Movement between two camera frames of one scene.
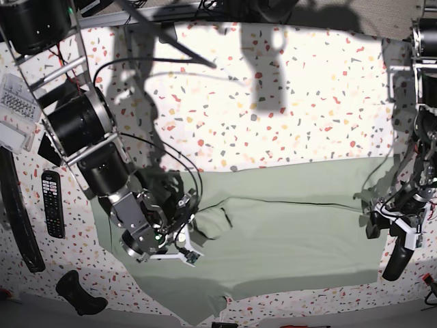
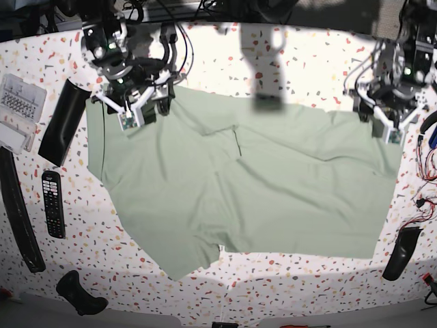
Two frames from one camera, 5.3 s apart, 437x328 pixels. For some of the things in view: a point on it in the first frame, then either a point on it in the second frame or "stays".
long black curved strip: [31, 251] stays
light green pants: [265, 229] to [218, 169]
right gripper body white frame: [412, 234] to [393, 132]
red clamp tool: [428, 279] stays
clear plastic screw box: [21, 102] stays
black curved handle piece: [69, 288] stays
